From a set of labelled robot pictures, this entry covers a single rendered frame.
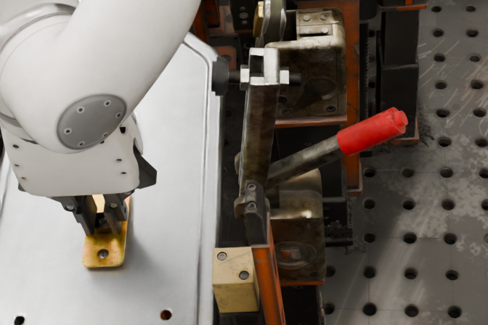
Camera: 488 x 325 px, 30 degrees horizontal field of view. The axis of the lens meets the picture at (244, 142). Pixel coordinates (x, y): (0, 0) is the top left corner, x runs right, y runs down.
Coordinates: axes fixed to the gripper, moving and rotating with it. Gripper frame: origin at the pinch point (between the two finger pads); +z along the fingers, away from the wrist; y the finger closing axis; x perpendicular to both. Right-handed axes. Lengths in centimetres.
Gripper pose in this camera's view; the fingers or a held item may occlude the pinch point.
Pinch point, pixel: (99, 210)
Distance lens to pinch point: 82.8
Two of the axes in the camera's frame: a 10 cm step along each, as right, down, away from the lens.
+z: 1.0, 5.9, 8.0
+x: -0.1, 8.0, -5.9
